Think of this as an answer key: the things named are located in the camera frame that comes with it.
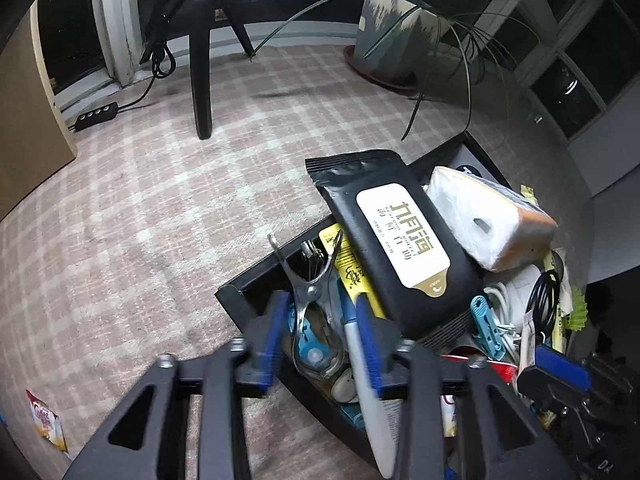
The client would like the orange snack sachet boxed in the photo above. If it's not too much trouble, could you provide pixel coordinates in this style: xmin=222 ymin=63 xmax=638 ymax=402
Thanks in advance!
xmin=26 ymin=389 xmax=69 ymax=456

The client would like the black cable with inline switch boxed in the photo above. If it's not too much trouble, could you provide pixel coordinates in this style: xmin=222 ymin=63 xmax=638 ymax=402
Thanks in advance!
xmin=67 ymin=10 xmax=177 ymax=134

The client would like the black coiled cable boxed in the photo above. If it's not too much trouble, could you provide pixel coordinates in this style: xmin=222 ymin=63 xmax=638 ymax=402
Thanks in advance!
xmin=525 ymin=270 xmax=563 ymax=348

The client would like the white charger with cable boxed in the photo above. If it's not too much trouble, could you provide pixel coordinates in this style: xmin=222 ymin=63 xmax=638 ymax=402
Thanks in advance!
xmin=482 ymin=265 xmax=541 ymax=356

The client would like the brown plant saucer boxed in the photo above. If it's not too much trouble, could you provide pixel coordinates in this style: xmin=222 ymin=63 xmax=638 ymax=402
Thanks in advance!
xmin=343 ymin=44 xmax=418 ymax=92

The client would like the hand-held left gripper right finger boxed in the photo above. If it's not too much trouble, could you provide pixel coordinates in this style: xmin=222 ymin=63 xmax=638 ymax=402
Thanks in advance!
xmin=356 ymin=300 xmax=581 ymax=480

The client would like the cardboard box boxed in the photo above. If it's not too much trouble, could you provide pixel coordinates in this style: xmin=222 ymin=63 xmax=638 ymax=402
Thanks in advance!
xmin=0 ymin=0 xmax=79 ymax=221

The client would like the yellow-green packet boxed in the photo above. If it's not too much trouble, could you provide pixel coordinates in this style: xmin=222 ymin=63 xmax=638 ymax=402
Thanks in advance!
xmin=545 ymin=247 xmax=589 ymax=333

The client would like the black wet wipes pack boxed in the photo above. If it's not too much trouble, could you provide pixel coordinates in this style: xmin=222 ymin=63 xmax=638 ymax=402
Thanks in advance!
xmin=305 ymin=149 xmax=488 ymax=338

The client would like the black tripod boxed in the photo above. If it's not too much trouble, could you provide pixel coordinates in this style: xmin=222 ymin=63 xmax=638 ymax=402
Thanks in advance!
xmin=142 ymin=0 xmax=254 ymax=141

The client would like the yellow sachet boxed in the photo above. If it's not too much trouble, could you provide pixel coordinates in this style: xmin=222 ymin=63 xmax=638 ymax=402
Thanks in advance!
xmin=318 ymin=225 xmax=388 ymax=321

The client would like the red packet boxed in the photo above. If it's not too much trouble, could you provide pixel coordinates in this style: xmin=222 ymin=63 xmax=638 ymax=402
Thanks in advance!
xmin=440 ymin=354 xmax=518 ymax=386

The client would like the light blue plastic item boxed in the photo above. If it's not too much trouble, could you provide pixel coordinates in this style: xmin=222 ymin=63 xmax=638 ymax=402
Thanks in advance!
xmin=294 ymin=320 xmax=332 ymax=367

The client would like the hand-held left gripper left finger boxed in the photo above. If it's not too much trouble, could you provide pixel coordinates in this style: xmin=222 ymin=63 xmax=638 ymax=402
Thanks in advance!
xmin=62 ymin=292 xmax=291 ymax=480

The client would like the white plant pot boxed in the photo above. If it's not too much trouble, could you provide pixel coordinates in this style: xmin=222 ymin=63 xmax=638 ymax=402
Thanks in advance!
xmin=354 ymin=0 xmax=453 ymax=83

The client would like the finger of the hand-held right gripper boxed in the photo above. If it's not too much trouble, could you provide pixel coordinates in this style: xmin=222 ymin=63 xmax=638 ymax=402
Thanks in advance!
xmin=516 ymin=365 xmax=588 ymax=413
xmin=534 ymin=344 xmax=593 ymax=391

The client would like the pink plaid rug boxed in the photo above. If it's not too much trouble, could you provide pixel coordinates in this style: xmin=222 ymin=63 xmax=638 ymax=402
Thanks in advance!
xmin=0 ymin=42 xmax=596 ymax=480

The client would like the black box container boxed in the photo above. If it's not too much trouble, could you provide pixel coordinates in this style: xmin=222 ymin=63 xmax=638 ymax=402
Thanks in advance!
xmin=215 ymin=130 xmax=591 ymax=468

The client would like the white tissue pack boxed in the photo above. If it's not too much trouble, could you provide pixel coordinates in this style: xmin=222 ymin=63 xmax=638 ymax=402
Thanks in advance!
xmin=425 ymin=166 xmax=558 ymax=273

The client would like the white marker pen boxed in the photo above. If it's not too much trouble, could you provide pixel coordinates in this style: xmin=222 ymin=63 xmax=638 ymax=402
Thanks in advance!
xmin=341 ymin=297 xmax=398 ymax=478

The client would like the metal spring clip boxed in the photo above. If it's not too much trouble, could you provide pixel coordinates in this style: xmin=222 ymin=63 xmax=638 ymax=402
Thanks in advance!
xmin=267 ymin=232 xmax=348 ymax=378

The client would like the blue clothespin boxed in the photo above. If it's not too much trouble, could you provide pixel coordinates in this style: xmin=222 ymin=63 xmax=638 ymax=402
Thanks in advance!
xmin=469 ymin=296 xmax=507 ymax=361

